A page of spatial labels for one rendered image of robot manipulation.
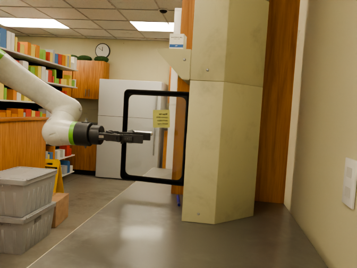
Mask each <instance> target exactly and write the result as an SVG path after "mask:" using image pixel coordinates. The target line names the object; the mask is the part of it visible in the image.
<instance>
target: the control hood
mask: <svg viewBox="0 0 357 268"><path fill-rule="evenodd" d="M157 50H158V53H159V54H160V55H161V56H162V57H163V58H164V60H165V61H166V62H167V63H168V64H169V65H170V66H171V67H172V69H173V70H174V71H175V72H176V73H177V74H178V75H179V76H180V78H181V79H182V80H183V81H185V82H186V83H187V84H188V85H190V75H191V57H192V50H191V49H174V48H158V49H157Z"/></svg>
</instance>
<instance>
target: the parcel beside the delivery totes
mask: <svg viewBox="0 0 357 268"><path fill-rule="evenodd" d="M52 201H53V202H56V206H55V207H54V215H53V221H52V227H51V228H56V227H57V226H58V225H59V224H61V223H62V222H63V221H64V220H65V219H66V218H67V217H68V212H69V193H60V192H54V193H53V196H52Z"/></svg>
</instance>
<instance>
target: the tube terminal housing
mask: <svg viewBox="0 0 357 268"><path fill-rule="evenodd" d="M268 12H269V2H268V1H266V0H195V5H194V23H193V40H192V57H191V75H190V92H189V109H188V127H187V136H186V153H185V171H184V188H183V206H182V221H185V222H196V223H207V224H217V223H222V222H227V221H232V220H237V219H241V218H245V217H250V216H253V211H254V198H255V189H256V176H257V161H258V147H259V133H260V119H261V105H262V91H263V82H264V68H265V54H266V40H267V26H268Z"/></svg>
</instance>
